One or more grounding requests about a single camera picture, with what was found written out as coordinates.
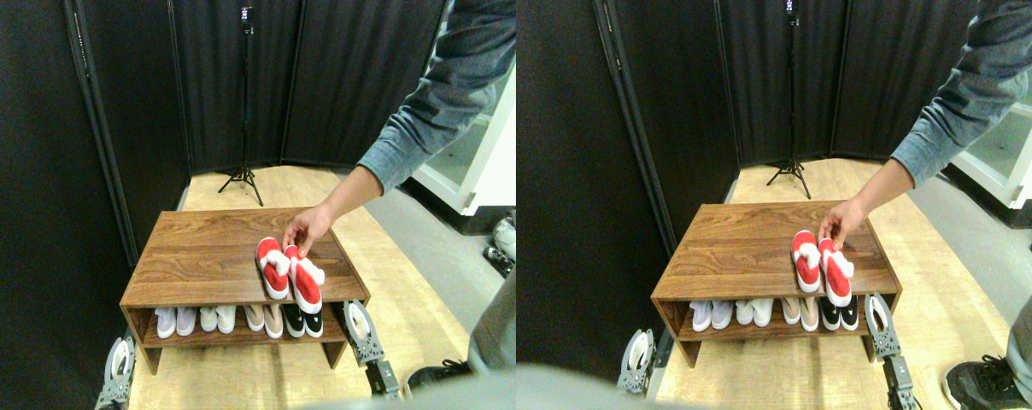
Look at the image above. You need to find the black tripod stand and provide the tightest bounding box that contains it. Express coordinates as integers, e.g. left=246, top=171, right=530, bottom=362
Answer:
left=218, top=2, right=265, bottom=208
left=766, top=0, right=812, bottom=201

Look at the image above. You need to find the white and black machine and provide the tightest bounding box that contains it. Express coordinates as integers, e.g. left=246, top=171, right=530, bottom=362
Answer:
left=484, top=215, right=516, bottom=281

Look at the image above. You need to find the black curtain stand pole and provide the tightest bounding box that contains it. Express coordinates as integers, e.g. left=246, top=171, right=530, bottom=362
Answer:
left=62, top=0, right=138, bottom=267
left=589, top=0, right=677, bottom=256

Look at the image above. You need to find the brown shoe rack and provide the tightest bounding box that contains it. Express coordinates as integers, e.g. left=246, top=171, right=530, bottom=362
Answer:
left=651, top=200, right=903, bottom=370
left=120, top=207, right=372, bottom=372

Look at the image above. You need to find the person's hand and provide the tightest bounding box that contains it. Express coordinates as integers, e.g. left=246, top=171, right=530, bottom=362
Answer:
left=818, top=198, right=869, bottom=250
left=282, top=205, right=336, bottom=257

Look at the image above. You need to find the red shoe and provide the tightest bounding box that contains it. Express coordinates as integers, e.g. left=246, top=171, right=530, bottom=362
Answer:
left=818, top=237, right=856, bottom=308
left=791, top=230, right=824, bottom=294
left=255, top=237, right=291, bottom=301
left=284, top=245, right=325, bottom=314

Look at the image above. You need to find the grey curtain stand foot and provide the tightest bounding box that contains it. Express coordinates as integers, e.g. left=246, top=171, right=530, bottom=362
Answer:
left=651, top=329, right=677, bottom=401

